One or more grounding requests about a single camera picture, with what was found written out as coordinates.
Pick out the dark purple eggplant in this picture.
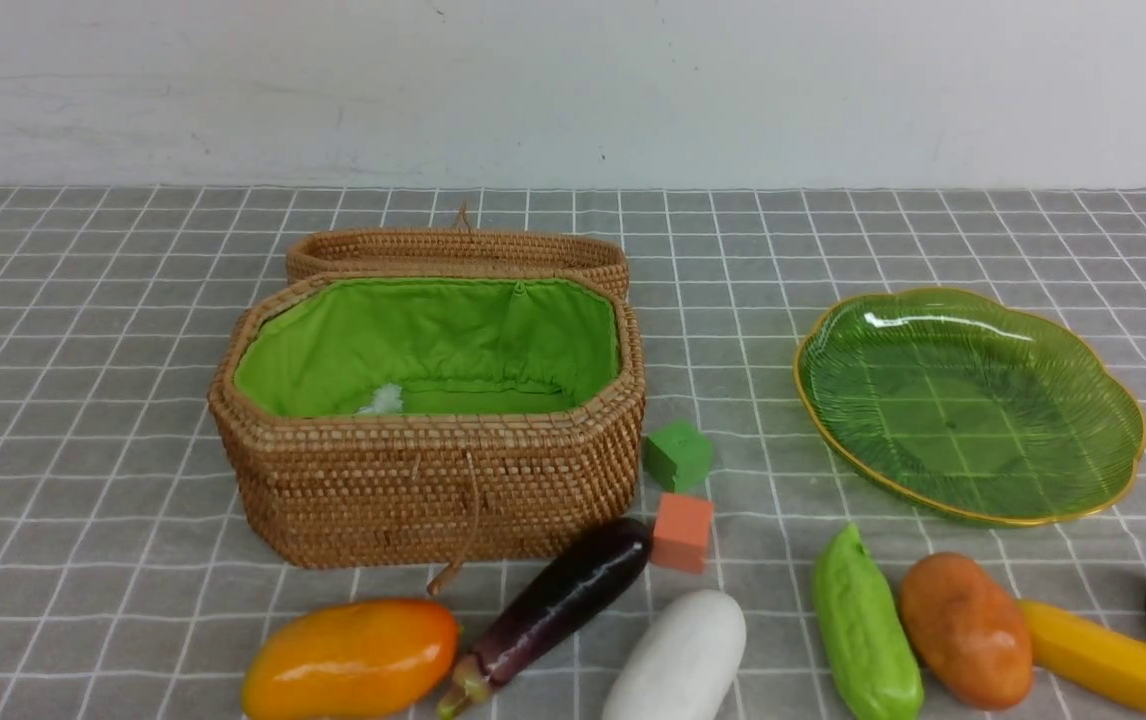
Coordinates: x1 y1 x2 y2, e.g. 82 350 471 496
437 518 654 719

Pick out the white radish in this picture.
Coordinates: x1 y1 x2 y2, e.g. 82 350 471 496
601 589 747 719

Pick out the orange yellow mango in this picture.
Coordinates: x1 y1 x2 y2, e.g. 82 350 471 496
241 597 460 719

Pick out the light green bitter gourd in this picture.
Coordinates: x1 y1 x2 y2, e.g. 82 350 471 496
813 523 924 719

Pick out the brown potato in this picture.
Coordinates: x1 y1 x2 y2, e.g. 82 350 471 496
898 551 1034 711

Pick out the yellow banana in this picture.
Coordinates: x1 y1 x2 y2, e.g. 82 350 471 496
1017 600 1146 714

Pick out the woven rattan basket green lining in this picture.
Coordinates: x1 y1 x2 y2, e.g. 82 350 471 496
209 271 647 571

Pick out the green foam cube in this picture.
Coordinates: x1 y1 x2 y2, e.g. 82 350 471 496
642 418 714 495

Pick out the orange foam cube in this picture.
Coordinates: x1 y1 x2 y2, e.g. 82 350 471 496
650 492 714 576

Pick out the green glass leaf plate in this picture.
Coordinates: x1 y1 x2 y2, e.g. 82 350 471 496
793 287 1146 527

